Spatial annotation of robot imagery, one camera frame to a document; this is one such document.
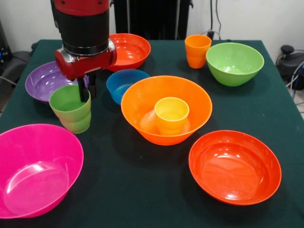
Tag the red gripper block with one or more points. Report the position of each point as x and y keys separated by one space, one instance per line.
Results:
x=88 y=64

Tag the green plastic cup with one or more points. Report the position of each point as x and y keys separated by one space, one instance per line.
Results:
x=73 y=118

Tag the yellow plastic cup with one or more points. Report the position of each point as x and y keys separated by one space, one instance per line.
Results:
x=171 y=123

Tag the orange plastic bowl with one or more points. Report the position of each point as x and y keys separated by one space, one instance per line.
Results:
x=199 y=102

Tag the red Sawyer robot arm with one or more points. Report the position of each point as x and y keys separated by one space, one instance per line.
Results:
x=83 y=26

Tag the black computer tower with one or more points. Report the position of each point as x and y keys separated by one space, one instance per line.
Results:
x=3 y=40

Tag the blue plastic bowl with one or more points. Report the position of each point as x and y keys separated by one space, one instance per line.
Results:
x=116 y=83

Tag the purple plastic bowl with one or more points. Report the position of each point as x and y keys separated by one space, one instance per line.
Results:
x=40 y=83

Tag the red plastic bowl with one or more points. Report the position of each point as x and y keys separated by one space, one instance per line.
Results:
x=133 y=54
x=232 y=171

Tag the pink plastic bowl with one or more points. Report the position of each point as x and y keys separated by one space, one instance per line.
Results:
x=35 y=161

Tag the orange plastic cup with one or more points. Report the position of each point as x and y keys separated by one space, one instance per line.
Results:
x=197 y=52

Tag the green plastic bowl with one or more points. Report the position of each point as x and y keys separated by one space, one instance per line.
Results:
x=235 y=61

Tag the dark green table cloth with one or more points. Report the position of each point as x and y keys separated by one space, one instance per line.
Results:
x=237 y=114

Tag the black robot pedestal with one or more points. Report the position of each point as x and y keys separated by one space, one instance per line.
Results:
x=147 y=19

